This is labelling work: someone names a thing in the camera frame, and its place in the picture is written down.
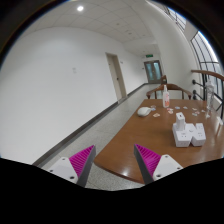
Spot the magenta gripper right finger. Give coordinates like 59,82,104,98
134,144,182,184

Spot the glass double door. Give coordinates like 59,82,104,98
144,60,162,84

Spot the clear plastic water bottle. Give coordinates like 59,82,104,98
206,79,214,111

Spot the white charger plug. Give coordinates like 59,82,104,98
176,112,185,131

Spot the white power strip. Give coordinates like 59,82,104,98
172,123,206,147

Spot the large window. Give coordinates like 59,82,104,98
191,31,224,97

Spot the beige door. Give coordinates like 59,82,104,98
106,53,127,101

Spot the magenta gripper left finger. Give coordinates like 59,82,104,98
48,145,96,187

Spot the wooden chair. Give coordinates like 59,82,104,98
146,83,192,100

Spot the wooden handrail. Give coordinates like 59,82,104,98
191,70,224,82

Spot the white spray bottle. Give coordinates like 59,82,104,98
163,85,170,108

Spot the white computer mouse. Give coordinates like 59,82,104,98
137,107,151,117

